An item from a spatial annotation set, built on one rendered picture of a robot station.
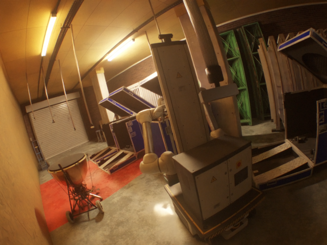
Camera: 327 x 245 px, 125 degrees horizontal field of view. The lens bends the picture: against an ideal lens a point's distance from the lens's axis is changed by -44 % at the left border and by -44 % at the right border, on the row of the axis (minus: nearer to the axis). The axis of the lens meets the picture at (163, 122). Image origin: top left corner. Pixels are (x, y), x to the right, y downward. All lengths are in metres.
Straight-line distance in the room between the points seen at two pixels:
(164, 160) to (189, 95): 0.65
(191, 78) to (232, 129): 2.06
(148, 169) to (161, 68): 0.95
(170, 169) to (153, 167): 0.17
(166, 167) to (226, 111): 2.02
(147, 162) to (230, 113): 2.10
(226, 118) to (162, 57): 2.21
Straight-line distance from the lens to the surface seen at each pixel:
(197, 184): 0.99
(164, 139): 2.35
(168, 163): 1.45
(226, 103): 3.09
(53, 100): 8.81
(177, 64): 1.32
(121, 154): 4.13
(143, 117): 1.71
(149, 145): 1.58
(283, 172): 2.13
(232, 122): 3.16
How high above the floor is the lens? 1.32
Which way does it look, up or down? 10 degrees down
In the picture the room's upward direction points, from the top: 15 degrees counter-clockwise
